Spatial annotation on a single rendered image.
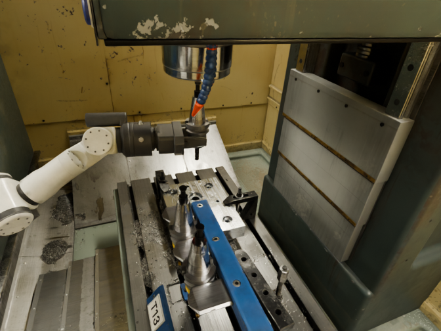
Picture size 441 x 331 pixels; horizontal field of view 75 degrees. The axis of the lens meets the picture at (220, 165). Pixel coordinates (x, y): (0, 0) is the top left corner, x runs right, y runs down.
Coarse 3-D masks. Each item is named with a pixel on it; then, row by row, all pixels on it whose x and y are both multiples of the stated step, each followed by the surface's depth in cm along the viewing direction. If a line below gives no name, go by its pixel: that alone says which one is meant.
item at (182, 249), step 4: (180, 240) 60; (184, 240) 59; (188, 240) 60; (176, 244) 59; (180, 244) 59; (184, 244) 59; (188, 244) 59; (176, 248) 58; (180, 248) 58; (184, 248) 58; (188, 248) 58; (208, 248) 58; (176, 252) 57; (180, 252) 57; (184, 252) 57; (188, 252) 57; (176, 256) 56; (180, 256) 56; (184, 256) 56; (180, 260) 56
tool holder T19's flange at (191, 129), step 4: (188, 124) 73; (192, 124) 73; (204, 124) 74; (208, 124) 74; (188, 128) 73; (192, 128) 73; (196, 128) 72; (200, 128) 73; (204, 128) 73; (188, 132) 74; (192, 132) 73; (196, 132) 73; (200, 132) 74; (204, 132) 74; (208, 132) 75
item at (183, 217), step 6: (180, 204) 57; (186, 204) 57; (180, 210) 58; (186, 210) 58; (180, 216) 58; (186, 216) 58; (192, 216) 61; (174, 222) 60; (180, 222) 59; (186, 222) 59; (192, 222) 60; (174, 228) 61; (180, 228) 59; (186, 228) 60; (192, 228) 61
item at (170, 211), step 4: (168, 208) 67; (172, 208) 67; (164, 212) 66; (168, 212) 66; (172, 212) 66; (192, 212) 67; (164, 216) 65; (168, 216) 65; (172, 216) 65; (168, 220) 64
